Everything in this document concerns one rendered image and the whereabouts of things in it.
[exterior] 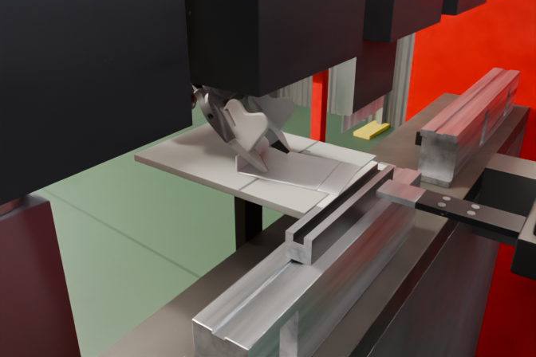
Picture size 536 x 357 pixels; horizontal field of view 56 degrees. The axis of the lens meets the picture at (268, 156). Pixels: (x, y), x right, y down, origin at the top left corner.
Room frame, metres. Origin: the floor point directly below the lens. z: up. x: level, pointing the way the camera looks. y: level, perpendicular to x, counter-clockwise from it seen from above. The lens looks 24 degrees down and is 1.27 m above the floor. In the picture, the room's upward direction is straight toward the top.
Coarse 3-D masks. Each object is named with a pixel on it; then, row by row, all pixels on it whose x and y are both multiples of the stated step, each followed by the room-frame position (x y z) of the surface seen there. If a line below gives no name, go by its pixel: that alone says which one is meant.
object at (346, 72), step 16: (368, 48) 0.49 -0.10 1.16; (384, 48) 0.53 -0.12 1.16; (352, 64) 0.47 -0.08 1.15; (368, 64) 0.50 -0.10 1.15; (384, 64) 0.53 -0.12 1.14; (336, 80) 0.48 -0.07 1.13; (352, 80) 0.47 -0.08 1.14; (368, 80) 0.50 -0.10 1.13; (384, 80) 0.53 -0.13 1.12; (336, 96) 0.48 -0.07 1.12; (352, 96) 0.47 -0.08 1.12; (368, 96) 0.50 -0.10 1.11; (352, 112) 0.47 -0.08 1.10; (368, 112) 0.53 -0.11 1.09
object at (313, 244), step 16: (368, 176) 0.56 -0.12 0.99; (384, 176) 0.54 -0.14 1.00; (352, 192) 0.52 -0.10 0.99; (368, 192) 0.51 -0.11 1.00; (320, 208) 0.46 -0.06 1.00; (336, 208) 0.48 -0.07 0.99; (352, 208) 0.47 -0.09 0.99; (368, 208) 0.51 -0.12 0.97; (304, 224) 0.43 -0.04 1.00; (320, 224) 0.43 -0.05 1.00; (336, 224) 0.44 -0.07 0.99; (352, 224) 0.48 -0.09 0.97; (288, 240) 0.42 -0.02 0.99; (304, 240) 0.41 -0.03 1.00; (320, 240) 0.42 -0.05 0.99; (336, 240) 0.45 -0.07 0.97; (288, 256) 0.42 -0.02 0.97; (304, 256) 0.41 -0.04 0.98; (320, 256) 0.42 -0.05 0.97
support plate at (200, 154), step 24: (168, 144) 0.64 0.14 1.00; (192, 144) 0.64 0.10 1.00; (216, 144) 0.64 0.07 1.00; (168, 168) 0.57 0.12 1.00; (192, 168) 0.56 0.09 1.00; (216, 168) 0.56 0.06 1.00; (360, 168) 0.56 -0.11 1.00; (240, 192) 0.50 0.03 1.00; (264, 192) 0.50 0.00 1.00; (288, 192) 0.50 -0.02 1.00; (312, 192) 0.50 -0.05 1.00
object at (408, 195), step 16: (384, 192) 0.49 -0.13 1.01; (400, 192) 0.49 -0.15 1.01; (416, 192) 0.49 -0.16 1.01; (432, 192) 0.49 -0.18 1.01; (416, 208) 0.47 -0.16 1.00; (432, 208) 0.46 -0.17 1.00; (448, 208) 0.46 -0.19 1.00; (464, 208) 0.46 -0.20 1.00; (480, 208) 0.46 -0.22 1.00; (480, 224) 0.43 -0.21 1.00; (496, 224) 0.42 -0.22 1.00; (512, 224) 0.42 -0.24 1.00; (528, 224) 0.40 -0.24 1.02; (528, 240) 0.37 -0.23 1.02; (528, 256) 0.37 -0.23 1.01; (512, 272) 0.37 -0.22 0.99; (528, 272) 0.36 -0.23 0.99
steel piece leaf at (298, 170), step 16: (240, 160) 0.56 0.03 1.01; (272, 160) 0.58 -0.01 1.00; (288, 160) 0.58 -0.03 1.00; (304, 160) 0.58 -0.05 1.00; (320, 160) 0.58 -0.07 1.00; (256, 176) 0.54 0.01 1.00; (272, 176) 0.54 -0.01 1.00; (288, 176) 0.54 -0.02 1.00; (304, 176) 0.54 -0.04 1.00; (320, 176) 0.54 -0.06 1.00
